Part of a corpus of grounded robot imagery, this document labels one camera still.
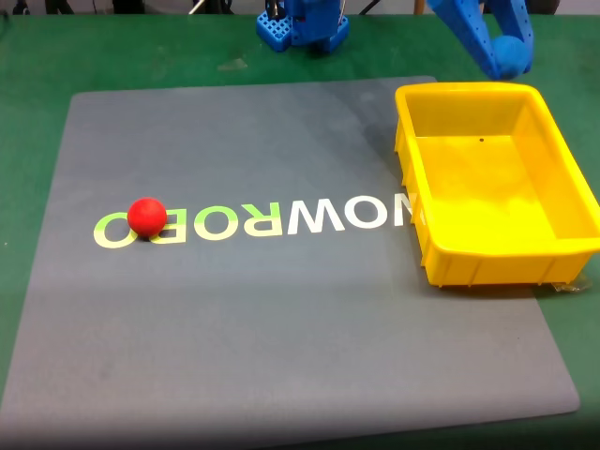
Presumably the blue ball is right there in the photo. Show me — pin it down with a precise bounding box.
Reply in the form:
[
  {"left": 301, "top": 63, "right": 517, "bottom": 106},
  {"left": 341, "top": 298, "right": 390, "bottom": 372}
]
[{"left": 491, "top": 36, "right": 533, "bottom": 80}]

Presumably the yellow plastic bin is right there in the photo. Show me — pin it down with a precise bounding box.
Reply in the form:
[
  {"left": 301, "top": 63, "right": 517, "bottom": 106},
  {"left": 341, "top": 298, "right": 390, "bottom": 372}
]
[{"left": 394, "top": 81, "right": 600, "bottom": 289}]

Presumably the red ball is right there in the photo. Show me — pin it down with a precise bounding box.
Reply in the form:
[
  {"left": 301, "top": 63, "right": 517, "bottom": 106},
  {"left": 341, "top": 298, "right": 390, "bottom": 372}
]
[{"left": 127, "top": 197, "right": 168, "bottom": 237}]

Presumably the clear tape piece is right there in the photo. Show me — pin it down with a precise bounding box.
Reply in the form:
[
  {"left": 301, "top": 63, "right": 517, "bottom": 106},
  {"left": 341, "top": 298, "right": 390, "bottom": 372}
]
[{"left": 551, "top": 273, "right": 593, "bottom": 294}]

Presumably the grey mat with lettering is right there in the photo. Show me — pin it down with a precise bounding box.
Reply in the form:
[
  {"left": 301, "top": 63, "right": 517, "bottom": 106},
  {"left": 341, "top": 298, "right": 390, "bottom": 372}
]
[{"left": 0, "top": 75, "right": 582, "bottom": 447}]

